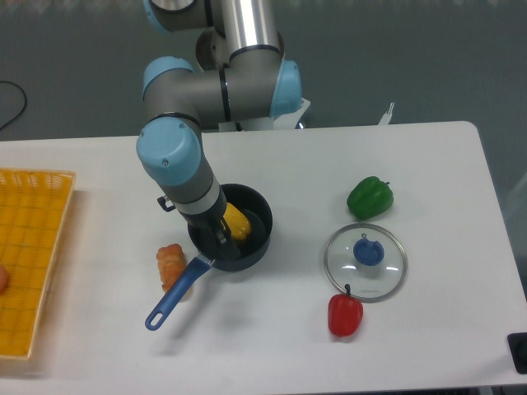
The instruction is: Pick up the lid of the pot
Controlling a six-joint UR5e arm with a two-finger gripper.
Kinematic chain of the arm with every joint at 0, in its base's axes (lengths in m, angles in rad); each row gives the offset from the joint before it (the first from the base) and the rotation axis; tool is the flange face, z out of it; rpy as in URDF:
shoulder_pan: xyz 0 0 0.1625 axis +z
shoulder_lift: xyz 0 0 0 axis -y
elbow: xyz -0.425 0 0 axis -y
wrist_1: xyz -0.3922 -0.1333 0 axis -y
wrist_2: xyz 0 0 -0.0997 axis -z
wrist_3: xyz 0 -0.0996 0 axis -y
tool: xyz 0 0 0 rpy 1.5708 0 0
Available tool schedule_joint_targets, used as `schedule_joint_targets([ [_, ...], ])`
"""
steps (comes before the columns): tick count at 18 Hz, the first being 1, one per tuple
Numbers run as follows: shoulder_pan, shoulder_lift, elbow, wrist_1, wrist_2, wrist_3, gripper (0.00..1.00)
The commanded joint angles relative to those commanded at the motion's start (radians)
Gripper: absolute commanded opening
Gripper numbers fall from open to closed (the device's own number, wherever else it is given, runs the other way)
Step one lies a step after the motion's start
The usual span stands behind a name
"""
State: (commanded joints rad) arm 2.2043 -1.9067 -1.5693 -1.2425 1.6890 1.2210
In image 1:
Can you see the red bell pepper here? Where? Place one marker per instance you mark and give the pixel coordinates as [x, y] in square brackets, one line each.
[345, 313]

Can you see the white clip behind table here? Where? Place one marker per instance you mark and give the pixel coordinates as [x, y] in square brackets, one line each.
[387, 116]

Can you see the glass pot lid blue knob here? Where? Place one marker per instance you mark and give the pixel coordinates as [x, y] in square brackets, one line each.
[365, 261]

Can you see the black device at table edge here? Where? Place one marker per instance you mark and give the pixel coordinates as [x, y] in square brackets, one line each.
[517, 343]

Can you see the green bell pepper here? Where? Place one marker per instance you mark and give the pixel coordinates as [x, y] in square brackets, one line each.
[371, 197]

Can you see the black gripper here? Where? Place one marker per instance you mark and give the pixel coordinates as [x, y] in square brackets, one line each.
[207, 214]

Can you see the dark blue saucepan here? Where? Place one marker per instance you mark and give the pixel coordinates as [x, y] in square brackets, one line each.
[250, 221]

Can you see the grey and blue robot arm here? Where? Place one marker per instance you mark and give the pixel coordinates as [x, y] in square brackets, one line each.
[254, 81]

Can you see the orange croissant bread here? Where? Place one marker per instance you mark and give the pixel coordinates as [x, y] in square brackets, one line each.
[171, 262]

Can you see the yellow wicker basket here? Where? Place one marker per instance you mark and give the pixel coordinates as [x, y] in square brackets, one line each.
[34, 206]

